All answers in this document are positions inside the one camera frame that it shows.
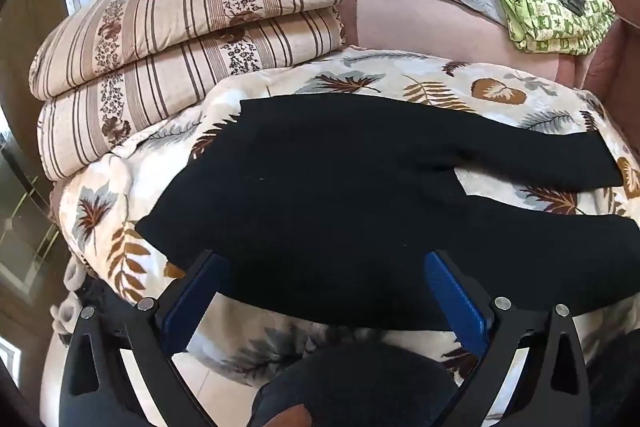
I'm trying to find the black pants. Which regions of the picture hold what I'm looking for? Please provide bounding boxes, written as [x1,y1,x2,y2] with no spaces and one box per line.
[136,94,639,331]

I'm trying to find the white socks on floor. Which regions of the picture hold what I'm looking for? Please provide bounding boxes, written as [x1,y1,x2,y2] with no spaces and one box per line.
[50,257,91,346]

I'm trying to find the operator dark trouser leg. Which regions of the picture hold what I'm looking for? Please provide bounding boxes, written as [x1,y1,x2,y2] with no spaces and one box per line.
[248,343,458,426]

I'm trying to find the striped floral folded quilt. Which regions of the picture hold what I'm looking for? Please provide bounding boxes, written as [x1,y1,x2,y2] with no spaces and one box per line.
[29,0,345,182]

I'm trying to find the green patterned cloth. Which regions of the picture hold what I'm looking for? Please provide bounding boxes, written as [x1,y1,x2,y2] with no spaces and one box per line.
[500,0,616,56]

